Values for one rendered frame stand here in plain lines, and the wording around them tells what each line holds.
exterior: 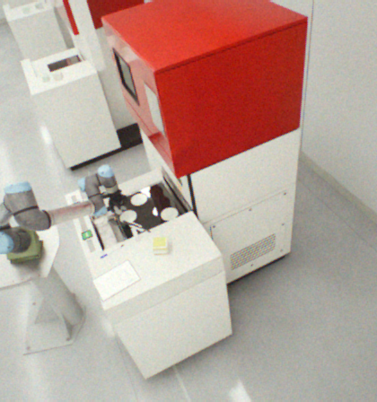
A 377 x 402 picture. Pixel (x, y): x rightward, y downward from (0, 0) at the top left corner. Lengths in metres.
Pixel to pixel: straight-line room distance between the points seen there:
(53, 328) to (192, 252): 1.50
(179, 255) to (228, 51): 0.98
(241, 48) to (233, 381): 1.94
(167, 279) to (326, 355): 1.28
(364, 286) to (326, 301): 0.30
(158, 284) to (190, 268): 0.17
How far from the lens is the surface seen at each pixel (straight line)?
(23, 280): 2.34
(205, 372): 2.67
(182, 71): 1.63
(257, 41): 1.77
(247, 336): 2.75
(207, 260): 1.88
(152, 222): 2.18
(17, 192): 1.82
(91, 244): 2.12
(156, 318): 2.08
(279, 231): 2.71
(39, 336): 3.11
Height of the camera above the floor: 2.50
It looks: 44 degrees down
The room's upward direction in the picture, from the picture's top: 12 degrees counter-clockwise
